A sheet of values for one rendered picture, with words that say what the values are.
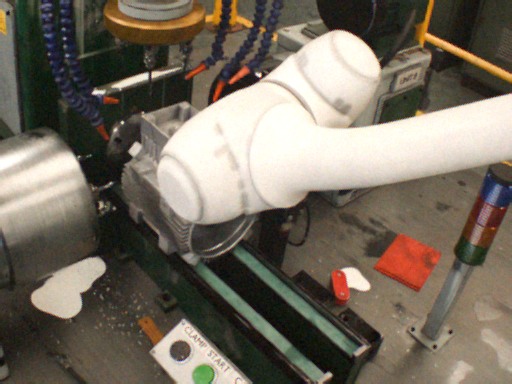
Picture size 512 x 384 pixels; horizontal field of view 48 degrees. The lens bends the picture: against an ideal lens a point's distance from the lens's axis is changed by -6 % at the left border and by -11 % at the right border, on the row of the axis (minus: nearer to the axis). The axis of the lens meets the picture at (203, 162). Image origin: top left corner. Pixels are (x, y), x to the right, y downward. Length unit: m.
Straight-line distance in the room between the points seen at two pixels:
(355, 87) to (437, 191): 1.05
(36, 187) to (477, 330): 0.93
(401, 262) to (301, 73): 0.81
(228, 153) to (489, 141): 0.24
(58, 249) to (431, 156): 0.65
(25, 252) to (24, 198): 0.09
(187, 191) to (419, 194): 1.15
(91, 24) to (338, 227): 0.73
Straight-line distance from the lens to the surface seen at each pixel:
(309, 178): 0.56
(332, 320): 1.10
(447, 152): 0.54
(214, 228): 1.19
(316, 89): 0.67
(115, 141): 1.24
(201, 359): 0.82
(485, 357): 1.32
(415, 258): 1.44
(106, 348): 1.17
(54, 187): 0.98
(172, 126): 1.14
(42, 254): 0.99
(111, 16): 1.05
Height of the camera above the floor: 1.73
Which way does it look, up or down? 36 degrees down
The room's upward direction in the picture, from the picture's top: 5 degrees clockwise
